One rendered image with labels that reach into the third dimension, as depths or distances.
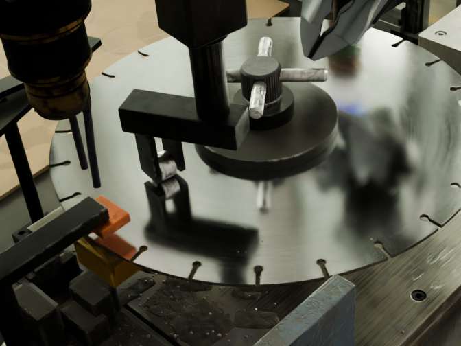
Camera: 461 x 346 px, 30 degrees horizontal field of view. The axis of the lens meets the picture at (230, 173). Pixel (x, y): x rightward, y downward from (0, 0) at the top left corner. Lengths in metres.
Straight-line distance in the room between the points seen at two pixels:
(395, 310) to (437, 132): 0.13
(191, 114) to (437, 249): 0.24
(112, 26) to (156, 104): 0.65
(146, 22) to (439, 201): 0.71
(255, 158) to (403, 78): 0.16
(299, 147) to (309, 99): 0.06
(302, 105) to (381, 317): 0.17
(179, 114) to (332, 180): 0.12
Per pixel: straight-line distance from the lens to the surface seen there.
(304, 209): 0.58
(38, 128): 1.05
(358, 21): 0.66
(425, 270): 0.68
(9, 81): 0.80
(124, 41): 1.18
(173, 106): 0.58
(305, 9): 0.67
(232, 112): 0.56
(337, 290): 0.46
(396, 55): 0.74
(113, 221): 0.56
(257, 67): 0.63
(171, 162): 0.61
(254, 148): 0.62
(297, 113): 0.65
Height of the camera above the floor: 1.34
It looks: 39 degrees down
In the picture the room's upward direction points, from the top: 6 degrees counter-clockwise
